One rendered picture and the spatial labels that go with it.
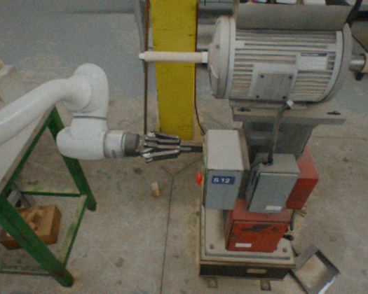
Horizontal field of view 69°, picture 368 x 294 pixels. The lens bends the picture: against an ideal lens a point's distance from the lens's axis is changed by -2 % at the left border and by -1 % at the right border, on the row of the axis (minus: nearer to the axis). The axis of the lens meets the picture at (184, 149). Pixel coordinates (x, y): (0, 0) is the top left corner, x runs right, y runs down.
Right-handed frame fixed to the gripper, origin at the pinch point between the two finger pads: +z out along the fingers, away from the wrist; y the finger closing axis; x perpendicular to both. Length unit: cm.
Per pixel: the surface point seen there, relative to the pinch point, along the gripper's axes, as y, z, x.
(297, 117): -10.7, 33.5, 4.7
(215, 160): 9.5, 6.7, 4.9
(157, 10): -110, -24, 2
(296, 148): -12.5, 38.4, -11.5
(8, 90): -32, -77, -3
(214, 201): 12.5, 7.5, -10.2
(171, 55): -21.4, -7.5, 19.0
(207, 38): -249, 11, -76
